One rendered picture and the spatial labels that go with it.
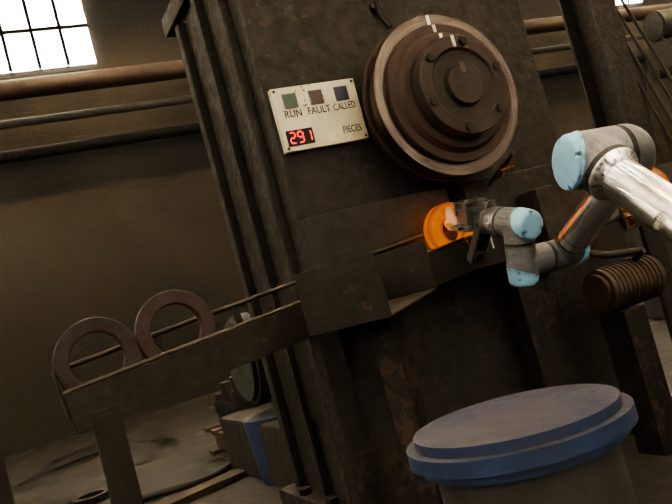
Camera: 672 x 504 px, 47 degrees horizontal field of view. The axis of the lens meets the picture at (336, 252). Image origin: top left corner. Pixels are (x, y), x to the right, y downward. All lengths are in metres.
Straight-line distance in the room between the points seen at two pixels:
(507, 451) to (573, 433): 0.08
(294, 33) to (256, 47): 0.13
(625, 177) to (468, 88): 0.72
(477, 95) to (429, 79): 0.15
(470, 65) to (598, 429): 1.36
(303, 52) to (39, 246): 5.98
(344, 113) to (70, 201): 6.06
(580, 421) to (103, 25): 8.02
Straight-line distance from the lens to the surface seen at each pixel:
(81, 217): 8.04
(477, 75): 2.18
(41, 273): 7.93
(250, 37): 2.20
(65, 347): 1.78
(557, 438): 1.00
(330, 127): 2.17
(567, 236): 1.92
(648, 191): 1.51
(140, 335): 1.80
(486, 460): 0.98
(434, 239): 2.11
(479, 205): 2.03
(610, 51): 6.49
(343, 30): 2.32
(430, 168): 2.12
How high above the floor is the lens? 0.66
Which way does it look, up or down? 3 degrees up
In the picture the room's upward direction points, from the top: 15 degrees counter-clockwise
